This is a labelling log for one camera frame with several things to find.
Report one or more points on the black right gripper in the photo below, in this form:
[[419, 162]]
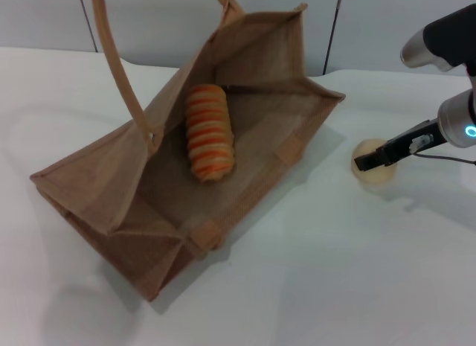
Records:
[[413, 143]]

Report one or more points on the round beige egg yolk pastry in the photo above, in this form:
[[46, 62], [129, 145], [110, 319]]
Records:
[[375, 176]]

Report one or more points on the brown jute tote bag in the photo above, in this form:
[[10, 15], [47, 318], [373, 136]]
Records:
[[260, 130]]

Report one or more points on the orange striped bread loaf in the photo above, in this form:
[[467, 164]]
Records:
[[210, 137]]

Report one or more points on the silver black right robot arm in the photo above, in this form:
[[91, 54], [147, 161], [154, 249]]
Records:
[[453, 100]]

